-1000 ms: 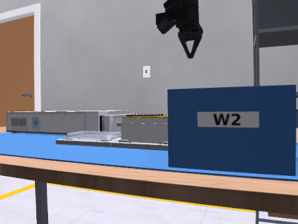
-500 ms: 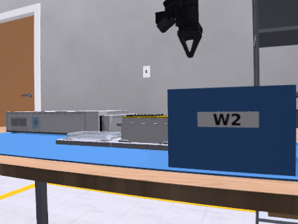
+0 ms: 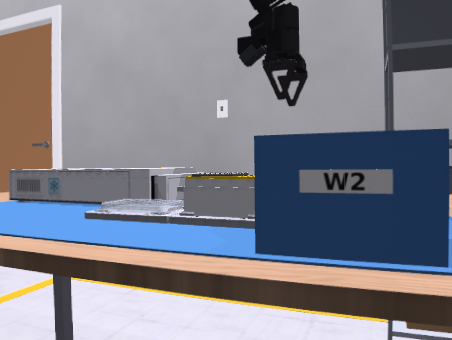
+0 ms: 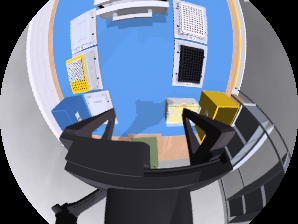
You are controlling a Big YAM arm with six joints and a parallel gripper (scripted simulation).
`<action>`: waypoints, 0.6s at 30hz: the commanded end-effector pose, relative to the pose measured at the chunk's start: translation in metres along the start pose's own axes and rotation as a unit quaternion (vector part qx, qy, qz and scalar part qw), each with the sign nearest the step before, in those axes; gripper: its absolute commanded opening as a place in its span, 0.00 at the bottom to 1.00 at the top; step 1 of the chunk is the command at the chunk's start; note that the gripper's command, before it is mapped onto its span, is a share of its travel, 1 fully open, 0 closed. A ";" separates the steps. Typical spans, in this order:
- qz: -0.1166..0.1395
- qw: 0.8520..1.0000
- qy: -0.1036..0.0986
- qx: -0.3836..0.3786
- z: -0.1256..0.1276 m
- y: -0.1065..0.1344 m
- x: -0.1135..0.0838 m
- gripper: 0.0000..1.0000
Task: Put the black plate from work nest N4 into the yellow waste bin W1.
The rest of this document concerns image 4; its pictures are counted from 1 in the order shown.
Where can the yellow open box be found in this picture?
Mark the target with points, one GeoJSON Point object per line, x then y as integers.
{"type": "Point", "coordinates": [216, 105]}

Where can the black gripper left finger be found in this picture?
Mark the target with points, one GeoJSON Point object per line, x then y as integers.
{"type": "Point", "coordinates": [86, 127]}

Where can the blue bench mat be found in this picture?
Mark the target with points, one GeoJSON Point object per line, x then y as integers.
{"type": "Point", "coordinates": [136, 61]}

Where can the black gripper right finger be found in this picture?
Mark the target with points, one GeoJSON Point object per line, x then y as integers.
{"type": "Point", "coordinates": [218, 135]}

